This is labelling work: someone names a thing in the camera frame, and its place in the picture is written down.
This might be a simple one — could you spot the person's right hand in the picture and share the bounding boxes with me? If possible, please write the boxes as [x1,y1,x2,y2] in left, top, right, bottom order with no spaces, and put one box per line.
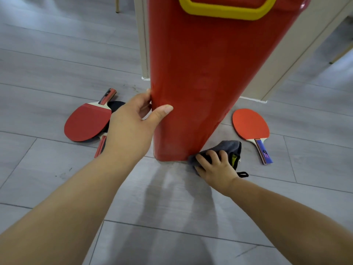
[194,149,240,197]

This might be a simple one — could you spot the person's left hand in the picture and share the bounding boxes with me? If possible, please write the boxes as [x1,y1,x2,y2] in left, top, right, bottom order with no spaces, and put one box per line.
[102,88,174,166]

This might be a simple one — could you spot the dark grey cleaning cloth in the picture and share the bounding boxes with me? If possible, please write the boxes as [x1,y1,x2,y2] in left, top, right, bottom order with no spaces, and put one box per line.
[188,140,249,179]

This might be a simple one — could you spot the black table tennis paddle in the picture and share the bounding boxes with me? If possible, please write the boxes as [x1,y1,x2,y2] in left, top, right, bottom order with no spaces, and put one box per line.
[93,100,126,159]

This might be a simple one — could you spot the red paddle with red-black handle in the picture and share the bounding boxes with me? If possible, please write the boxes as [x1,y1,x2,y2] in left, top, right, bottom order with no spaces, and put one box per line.
[64,88,117,142]

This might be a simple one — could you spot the red paddle with purple handle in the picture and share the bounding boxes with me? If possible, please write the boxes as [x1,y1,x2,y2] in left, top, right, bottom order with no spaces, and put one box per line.
[232,108,274,165]

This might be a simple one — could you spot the red fire extinguisher box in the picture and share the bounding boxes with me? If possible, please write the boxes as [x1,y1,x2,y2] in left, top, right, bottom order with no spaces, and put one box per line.
[147,0,314,162]

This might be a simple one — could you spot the person's right forearm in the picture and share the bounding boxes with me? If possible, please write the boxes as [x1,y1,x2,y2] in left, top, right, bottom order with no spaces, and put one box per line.
[227,176,353,265]

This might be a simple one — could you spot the person's left forearm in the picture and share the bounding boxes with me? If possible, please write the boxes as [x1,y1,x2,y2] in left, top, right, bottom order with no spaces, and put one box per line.
[0,151,138,265]

